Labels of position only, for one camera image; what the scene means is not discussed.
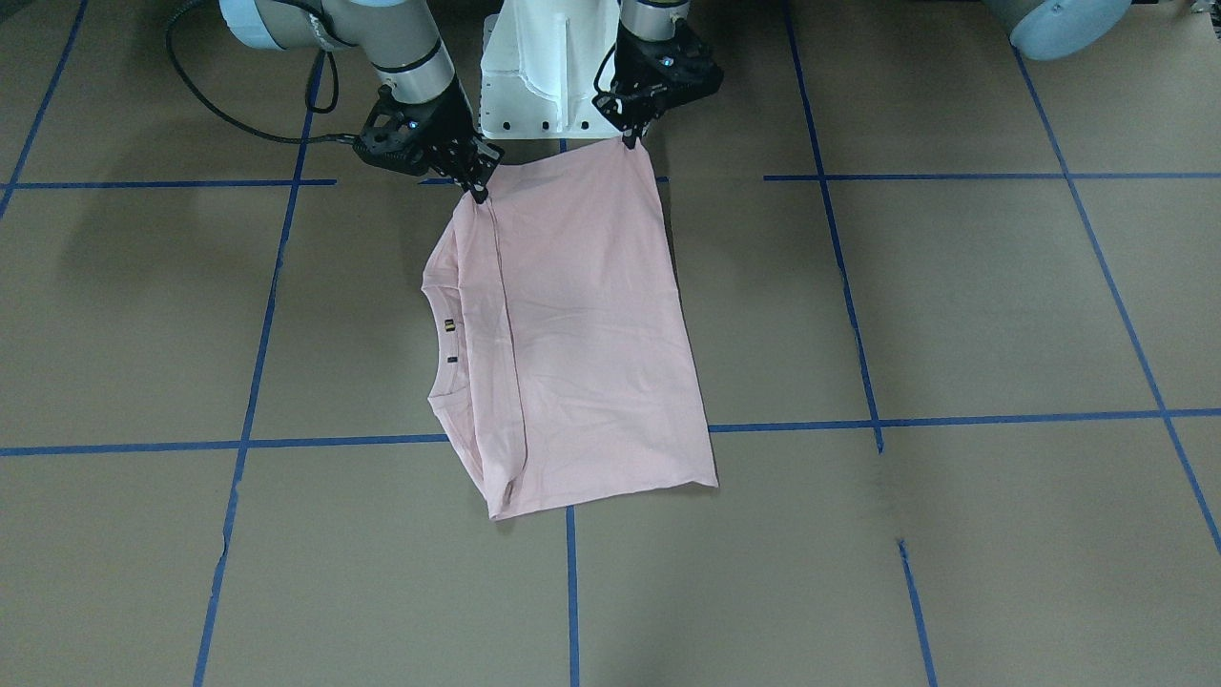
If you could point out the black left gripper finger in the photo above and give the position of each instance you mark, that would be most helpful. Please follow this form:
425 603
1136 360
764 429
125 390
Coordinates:
638 116

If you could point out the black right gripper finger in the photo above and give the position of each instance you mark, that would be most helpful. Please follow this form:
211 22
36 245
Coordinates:
479 164

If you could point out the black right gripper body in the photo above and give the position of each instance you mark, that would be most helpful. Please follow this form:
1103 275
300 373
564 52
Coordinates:
448 131

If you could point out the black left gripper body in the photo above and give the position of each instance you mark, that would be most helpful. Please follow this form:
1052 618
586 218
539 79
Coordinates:
645 70

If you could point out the pink Snoopy t-shirt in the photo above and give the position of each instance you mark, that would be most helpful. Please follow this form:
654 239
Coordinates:
565 369

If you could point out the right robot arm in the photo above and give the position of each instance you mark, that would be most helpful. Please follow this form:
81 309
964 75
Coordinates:
400 39

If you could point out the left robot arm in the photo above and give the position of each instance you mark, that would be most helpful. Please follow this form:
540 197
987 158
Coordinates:
1043 30

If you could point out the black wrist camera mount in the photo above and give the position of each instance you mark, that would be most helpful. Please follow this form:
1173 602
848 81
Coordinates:
394 136

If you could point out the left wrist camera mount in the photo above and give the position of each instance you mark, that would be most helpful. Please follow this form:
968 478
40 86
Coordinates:
625 74

